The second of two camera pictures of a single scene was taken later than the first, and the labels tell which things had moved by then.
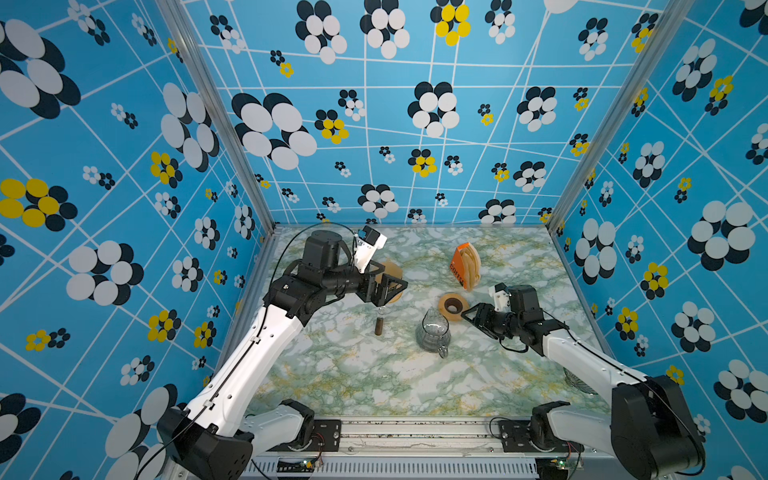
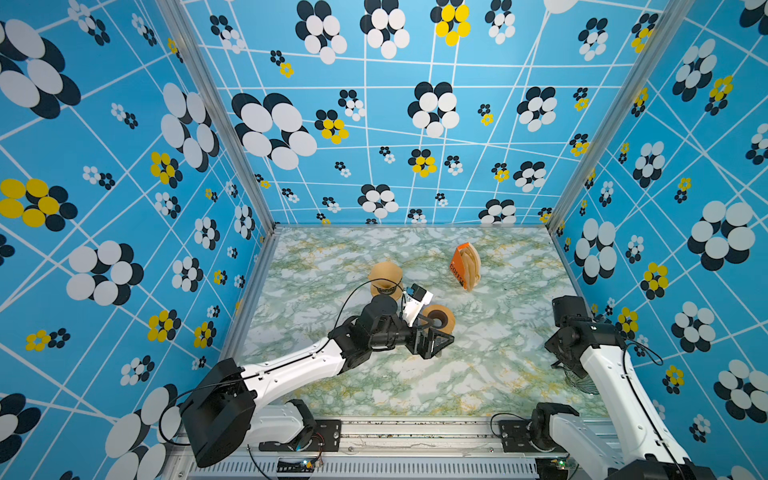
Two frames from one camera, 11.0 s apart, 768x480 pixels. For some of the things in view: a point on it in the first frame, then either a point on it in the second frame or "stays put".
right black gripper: (483, 315) to (550, 344)
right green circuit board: (556, 468) stays put
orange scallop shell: (466, 265) stays put
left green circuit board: (295, 465) stays put
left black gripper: (381, 296) to (427, 349)
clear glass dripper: (576, 381) stays put
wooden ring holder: (451, 305) to (438, 317)
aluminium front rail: (429, 450) stays put
